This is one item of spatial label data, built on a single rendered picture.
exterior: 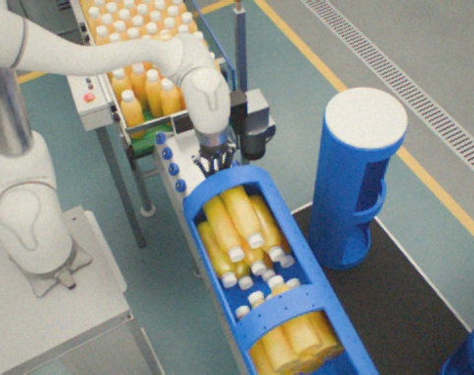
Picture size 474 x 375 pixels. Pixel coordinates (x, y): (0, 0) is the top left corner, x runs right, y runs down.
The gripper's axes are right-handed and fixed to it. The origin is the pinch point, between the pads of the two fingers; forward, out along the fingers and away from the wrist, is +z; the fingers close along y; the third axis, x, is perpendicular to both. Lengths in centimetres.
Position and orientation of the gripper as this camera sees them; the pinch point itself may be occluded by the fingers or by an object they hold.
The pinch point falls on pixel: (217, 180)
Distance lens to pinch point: 163.9
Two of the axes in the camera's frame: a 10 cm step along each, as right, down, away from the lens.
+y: -9.3, 3.3, -1.8
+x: 3.7, 7.5, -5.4
